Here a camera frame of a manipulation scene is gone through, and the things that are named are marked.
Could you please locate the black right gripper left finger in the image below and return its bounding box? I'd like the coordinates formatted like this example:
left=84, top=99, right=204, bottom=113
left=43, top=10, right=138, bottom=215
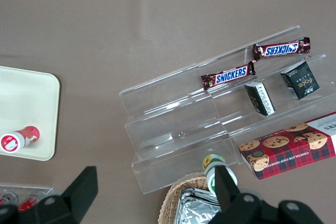
left=0, top=166, right=99, bottom=224

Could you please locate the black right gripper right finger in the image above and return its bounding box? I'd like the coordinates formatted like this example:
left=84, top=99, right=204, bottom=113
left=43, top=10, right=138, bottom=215
left=209, top=165, right=324, bottom=224

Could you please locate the oval light wicker basket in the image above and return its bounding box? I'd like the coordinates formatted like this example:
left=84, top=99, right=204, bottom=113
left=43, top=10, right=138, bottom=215
left=158, top=172, right=224, bottom=224

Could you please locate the beige plastic tray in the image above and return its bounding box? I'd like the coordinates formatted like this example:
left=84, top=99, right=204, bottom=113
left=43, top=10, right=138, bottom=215
left=0, top=65, right=61, bottom=162

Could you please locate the green white yogurt bottle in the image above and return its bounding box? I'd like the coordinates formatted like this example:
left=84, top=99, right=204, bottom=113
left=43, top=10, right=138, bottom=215
left=202, top=154, right=238, bottom=196

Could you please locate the clear acrylic bottle rack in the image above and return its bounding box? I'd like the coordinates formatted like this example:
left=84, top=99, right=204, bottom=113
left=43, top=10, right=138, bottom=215
left=0, top=184, right=54, bottom=209

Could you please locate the red cola bottle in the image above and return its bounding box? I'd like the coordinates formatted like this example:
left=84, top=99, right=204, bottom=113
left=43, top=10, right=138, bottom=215
left=18, top=194, right=40, bottom=210
left=0, top=191, right=19, bottom=207

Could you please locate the red tartan cookie box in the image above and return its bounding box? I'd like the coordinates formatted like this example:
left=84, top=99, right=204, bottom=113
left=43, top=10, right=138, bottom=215
left=238, top=112, right=336, bottom=181

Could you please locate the red white drink bottle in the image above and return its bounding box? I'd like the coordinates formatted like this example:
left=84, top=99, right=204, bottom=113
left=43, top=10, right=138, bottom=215
left=0, top=125, right=41, bottom=154

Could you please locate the clear acrylic stepped stand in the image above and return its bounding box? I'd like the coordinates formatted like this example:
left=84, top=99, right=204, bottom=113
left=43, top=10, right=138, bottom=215
left=118, top=25, right=336, bottom=196

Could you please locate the small black carton box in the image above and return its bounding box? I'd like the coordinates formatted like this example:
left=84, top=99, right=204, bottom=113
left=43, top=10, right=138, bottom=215
left=244, top=81, right=277, bottom=116
left=280, top=60, right=321, bottom=101

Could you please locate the Snickers chocolate bar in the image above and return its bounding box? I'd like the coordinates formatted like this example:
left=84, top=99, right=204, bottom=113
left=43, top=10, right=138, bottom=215
left=201, top=61, right=256, bottom=91
left=252, top=36, right=311, bottom=61

